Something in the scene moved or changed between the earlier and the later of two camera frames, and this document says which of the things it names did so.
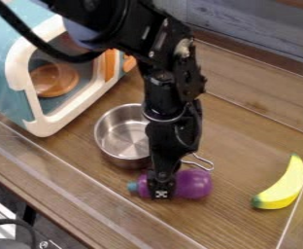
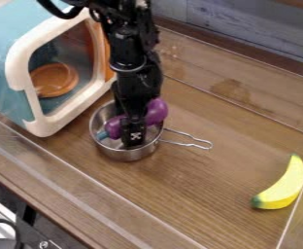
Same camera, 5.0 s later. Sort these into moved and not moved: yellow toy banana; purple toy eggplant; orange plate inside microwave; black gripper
Moved: purple toy eggplant; black gripper
Not moved: yellow toy banana; orange plate inside microwave
